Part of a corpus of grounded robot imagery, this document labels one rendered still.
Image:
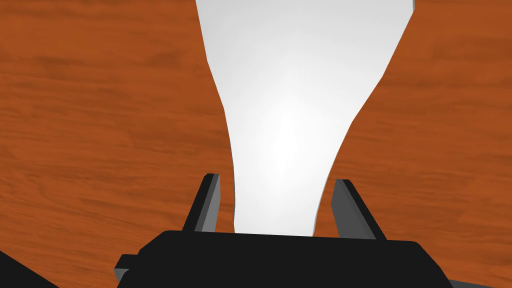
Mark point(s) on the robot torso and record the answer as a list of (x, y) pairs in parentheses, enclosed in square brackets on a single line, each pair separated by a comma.
[(296, 100)]

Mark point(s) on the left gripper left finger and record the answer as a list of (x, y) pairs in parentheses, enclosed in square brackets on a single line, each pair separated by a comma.
[(208, 208)]

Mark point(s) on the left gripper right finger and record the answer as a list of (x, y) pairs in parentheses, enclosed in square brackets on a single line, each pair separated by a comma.
[(351, 216)]

